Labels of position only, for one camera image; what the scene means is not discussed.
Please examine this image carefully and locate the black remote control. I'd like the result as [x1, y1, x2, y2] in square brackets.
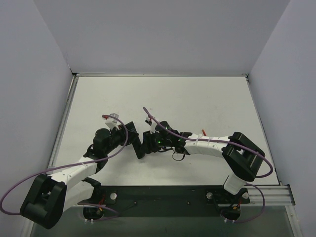
[125, 121, 145, 159]

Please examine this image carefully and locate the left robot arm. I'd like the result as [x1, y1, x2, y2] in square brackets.
[20, 122, 139, 229]

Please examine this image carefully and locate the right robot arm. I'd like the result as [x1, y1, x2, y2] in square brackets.
[141, 118, 265, 195]

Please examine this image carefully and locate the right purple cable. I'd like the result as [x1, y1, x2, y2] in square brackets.
[143, 106, 274, 224]

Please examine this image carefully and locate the purple cable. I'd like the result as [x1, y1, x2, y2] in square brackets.
[0, 115, 129, 220]
[143, 106, 274, 224]

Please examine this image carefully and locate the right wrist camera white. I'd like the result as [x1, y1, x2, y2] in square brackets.
[145, 117, 157, 134]

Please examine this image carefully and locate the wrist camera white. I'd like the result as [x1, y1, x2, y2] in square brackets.
[145, 117, 157, 134]
[102, 113, 119, 130]

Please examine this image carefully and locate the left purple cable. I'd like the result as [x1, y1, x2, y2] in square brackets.
[0, 115, 129, 220]

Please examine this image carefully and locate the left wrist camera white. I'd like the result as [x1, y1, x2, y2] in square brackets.
[102, 113, 119, 130]

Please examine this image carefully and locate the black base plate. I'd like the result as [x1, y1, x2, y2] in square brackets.
[83, 185, 250, 219]

